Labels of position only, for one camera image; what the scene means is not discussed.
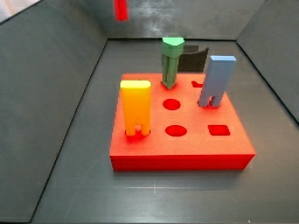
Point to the yellow peg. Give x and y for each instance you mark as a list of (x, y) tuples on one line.
[(137, 105)]

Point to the black curved holder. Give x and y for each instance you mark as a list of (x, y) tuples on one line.
[(193, 59)]

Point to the red peg board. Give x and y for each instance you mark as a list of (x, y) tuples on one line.
[(192, 138)]

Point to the green peg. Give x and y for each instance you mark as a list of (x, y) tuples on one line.
[(173, 51)]

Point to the blue-grey peg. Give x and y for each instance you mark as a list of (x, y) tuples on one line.
[(220, 71)]

